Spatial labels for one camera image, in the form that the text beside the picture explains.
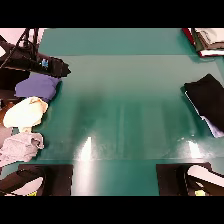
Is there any white garment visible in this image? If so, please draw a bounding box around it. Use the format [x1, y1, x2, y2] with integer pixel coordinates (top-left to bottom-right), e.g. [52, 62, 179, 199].
[194, 28, 224, 51]

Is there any black garment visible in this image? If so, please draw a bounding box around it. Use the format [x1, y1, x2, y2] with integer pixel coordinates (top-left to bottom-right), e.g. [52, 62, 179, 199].
[182, 73, 224, 133]

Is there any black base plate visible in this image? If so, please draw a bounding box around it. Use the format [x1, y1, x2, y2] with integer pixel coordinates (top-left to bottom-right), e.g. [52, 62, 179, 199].
[18, 163, 74, 197]
[155, 162, 213, 197]

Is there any dark green garment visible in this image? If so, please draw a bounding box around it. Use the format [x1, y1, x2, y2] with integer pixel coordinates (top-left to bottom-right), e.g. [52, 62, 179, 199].
[190, 29, 209, 53]

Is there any red garment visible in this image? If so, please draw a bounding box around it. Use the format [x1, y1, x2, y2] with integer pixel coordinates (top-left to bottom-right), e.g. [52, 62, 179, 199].
[181, 28, 224, 59]

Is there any grey garment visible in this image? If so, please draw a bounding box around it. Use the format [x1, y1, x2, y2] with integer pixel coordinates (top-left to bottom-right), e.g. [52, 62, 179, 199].
[0, 131, 45, 168]

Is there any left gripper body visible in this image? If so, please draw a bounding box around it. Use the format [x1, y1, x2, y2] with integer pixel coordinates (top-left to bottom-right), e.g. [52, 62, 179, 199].
[39, 56, 72, 79]

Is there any pale lilac garment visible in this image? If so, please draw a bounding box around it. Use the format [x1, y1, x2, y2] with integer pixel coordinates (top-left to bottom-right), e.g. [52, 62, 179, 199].
[199, 114, 224, 139]

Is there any purple garment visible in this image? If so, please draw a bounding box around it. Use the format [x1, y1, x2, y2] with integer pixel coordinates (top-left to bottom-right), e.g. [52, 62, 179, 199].
[14, 73, 63, 103]

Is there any cream garment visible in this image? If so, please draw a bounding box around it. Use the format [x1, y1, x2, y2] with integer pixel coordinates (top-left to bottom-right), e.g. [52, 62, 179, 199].
[2, 96, 50, 133]

